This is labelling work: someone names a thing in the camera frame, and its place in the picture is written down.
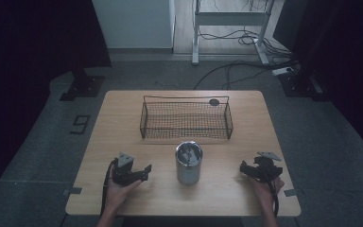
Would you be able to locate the person's left hand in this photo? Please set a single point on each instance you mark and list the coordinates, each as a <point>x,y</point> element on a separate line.
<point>118,193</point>

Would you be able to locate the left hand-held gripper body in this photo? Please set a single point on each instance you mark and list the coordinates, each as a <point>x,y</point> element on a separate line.
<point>123,170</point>

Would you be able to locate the dark curtain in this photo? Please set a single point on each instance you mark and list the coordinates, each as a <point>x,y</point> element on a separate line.
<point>28,63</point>
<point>343,63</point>

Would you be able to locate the white cabinet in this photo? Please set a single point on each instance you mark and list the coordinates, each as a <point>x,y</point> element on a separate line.
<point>135,23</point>

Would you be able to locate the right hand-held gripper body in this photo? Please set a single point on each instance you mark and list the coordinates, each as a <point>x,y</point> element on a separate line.
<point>266,167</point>

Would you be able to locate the person's right hand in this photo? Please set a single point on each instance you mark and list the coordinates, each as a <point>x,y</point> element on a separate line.
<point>264,192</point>

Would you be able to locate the white metal desk frame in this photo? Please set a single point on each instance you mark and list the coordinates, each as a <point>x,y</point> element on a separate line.
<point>230,18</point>

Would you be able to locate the grey tape piece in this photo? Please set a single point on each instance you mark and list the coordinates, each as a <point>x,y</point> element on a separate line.
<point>290,192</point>
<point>72,190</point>

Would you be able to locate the black round table grommet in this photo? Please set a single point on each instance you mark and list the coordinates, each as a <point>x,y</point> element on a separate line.
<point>214,101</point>

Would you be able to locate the black stand base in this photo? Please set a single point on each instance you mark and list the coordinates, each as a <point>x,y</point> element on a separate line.
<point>83,86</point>
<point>299,85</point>

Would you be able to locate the steel cylindrical can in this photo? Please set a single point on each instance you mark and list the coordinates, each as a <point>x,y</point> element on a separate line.
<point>188,167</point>

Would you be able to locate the white power strip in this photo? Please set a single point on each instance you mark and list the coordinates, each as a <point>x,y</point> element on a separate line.
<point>283,71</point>

